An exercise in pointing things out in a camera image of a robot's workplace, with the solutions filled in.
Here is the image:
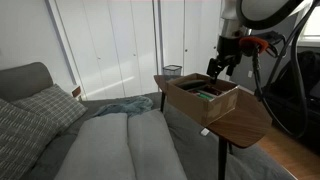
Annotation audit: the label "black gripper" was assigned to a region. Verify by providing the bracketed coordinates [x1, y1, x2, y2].
[206, 36, 242, 84]

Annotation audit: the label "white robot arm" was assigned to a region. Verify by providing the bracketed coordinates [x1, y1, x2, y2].
[207, 0, 316, 83]

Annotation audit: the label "grey mesh basket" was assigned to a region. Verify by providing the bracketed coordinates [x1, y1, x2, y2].
[163, 65, 182, 80]

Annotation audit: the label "red item in box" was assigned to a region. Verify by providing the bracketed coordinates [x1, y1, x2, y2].
[203, 86, 222, 96]

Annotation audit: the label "green item in box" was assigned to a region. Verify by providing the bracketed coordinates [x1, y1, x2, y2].
[197, 92, 214, 101]

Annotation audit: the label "cardboard box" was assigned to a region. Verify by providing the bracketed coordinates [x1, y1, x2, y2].
[166, 73, 239, 127]

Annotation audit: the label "wooden side table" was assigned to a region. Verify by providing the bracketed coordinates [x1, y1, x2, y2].
[154, 75, 272, 180]

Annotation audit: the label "black bag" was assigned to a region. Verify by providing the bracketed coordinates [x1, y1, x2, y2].
[263, 49, 320, 148]

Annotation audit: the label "teal blue blanket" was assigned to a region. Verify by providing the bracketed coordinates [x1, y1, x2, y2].
[93, 96, 153, 117]

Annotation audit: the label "white closet doors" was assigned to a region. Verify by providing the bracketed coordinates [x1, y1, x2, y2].
[47, 0, 222, 100]

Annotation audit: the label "light grey seat cushion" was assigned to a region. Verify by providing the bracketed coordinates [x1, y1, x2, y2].
[54, 110, 187, 180]

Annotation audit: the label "checked grey pillow back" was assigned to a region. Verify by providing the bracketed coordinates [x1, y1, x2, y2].
[12, 84, 87, 133]

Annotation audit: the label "checked grey pillow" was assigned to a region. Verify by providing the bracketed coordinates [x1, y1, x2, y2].
[12, 84, 87, 133]
[0, 99, 59, 180]

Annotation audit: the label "checked grey pillow front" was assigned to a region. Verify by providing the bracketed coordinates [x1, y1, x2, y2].
[0, 99, 59, 180]

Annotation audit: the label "black cable bundle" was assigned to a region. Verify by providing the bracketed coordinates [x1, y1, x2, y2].
[251, 0, 320, 139]

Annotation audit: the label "orange cable strap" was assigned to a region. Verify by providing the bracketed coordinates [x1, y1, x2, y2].
[238, 36, 270, 54]

